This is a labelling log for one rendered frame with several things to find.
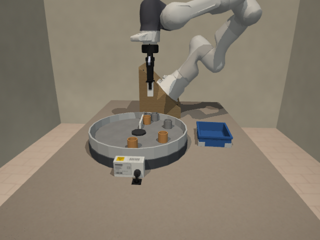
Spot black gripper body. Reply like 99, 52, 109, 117
141, 44, 159, 61

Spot bronze bushing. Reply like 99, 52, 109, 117
143, 115, 151, 125
127, 137, 138, 148
158, 131, 168, 144

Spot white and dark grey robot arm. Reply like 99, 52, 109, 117
130, 0, 263, 102

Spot blue open crate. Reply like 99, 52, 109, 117
196, 121, 233, 148

